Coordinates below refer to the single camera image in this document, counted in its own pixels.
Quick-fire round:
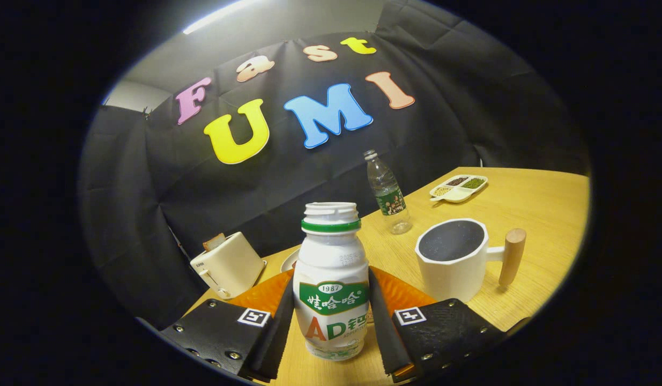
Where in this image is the white juice bottle green label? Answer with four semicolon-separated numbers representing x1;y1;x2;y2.
293;202;370;361

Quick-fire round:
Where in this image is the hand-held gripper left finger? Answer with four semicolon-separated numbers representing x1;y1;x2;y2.
138;268;296;384

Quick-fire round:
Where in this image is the clear plastic water bottle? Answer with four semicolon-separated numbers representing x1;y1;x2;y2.
363;150;413;235

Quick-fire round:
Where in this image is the round plate with red food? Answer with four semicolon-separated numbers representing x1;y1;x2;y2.
280;248;301;273

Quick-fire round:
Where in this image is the white cup wooden handle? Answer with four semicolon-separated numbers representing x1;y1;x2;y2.
415;218;527;304

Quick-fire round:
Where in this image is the wooden table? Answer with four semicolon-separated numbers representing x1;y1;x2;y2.
186;166;591;386

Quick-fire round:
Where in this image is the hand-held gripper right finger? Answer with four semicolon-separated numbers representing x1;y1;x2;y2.
367;266;508;382

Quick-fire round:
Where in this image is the cream toaster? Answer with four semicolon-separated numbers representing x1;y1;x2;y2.
190;232;267;299

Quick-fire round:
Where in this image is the ceiling light panel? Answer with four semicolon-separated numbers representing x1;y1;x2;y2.
182;0;267;35

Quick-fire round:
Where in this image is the white divided tray with beans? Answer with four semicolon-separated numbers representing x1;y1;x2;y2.
429;174;489;204

